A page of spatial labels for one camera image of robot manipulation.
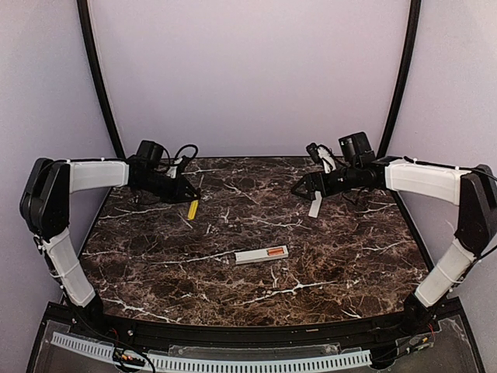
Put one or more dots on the orange battery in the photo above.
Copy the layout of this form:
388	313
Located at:
280	251

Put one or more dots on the white slotted cable duct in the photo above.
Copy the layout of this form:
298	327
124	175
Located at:
318	358

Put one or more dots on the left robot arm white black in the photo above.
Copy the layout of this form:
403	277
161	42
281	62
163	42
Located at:
45	205

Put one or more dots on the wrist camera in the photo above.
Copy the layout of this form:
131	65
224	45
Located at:
181	161
321	155

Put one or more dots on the black frame post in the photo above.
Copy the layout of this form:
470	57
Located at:
97	77
401	81

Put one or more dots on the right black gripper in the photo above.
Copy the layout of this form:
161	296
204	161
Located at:
316	184

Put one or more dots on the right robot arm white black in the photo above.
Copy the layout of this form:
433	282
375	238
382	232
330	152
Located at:
471	189

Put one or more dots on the left black frame post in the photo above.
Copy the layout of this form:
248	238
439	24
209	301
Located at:
97	77

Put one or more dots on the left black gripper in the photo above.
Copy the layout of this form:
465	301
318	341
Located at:
182	195

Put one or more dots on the right black frame post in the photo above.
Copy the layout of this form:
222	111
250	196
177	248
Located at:
401	81

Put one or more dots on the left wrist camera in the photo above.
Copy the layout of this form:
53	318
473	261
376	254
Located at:
181	161

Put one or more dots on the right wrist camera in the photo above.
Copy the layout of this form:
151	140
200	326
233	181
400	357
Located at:
321	155

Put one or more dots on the white battery cover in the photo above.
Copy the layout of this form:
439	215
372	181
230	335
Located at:
315	205

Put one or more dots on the white remote control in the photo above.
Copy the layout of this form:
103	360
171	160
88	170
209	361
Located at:
255	256

